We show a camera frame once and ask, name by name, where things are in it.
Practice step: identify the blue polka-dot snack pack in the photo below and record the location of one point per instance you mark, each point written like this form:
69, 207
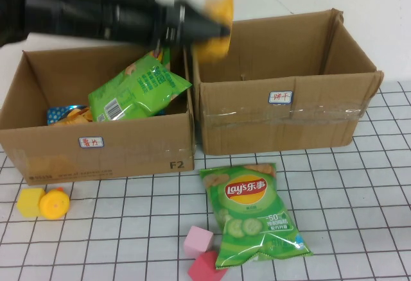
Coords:
54, 114

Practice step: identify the green chips bag with barcode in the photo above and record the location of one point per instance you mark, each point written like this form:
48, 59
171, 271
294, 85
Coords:
135, 95

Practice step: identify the pink foam cube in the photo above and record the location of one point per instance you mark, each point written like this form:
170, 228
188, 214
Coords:
197, 241

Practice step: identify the red foam cube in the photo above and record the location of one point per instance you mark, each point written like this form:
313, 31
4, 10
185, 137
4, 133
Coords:
204, 266

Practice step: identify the cardboard box marked F2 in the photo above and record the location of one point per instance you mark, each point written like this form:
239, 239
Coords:
128, 152

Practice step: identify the green Lay's cucumber chips bag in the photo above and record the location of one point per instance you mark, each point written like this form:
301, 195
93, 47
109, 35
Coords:
250, 217

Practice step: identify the yellow toy duck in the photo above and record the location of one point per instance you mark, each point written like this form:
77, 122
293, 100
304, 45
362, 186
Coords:
56, 204

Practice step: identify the cardboard box with clear tape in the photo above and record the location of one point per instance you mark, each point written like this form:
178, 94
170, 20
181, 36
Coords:
257, 127

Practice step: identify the orange-yellow snack packet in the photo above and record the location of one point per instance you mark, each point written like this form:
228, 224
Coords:
213, 50

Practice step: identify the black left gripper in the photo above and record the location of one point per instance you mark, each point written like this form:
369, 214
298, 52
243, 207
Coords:
168, 21

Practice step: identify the white black-grid table mat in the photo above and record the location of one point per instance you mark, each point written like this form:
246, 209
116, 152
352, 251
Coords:
144, 229

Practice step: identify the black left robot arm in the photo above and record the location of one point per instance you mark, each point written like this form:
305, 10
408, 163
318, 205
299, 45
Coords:
80, 11

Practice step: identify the yellow foam block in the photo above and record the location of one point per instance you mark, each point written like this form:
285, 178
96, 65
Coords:
29, 202

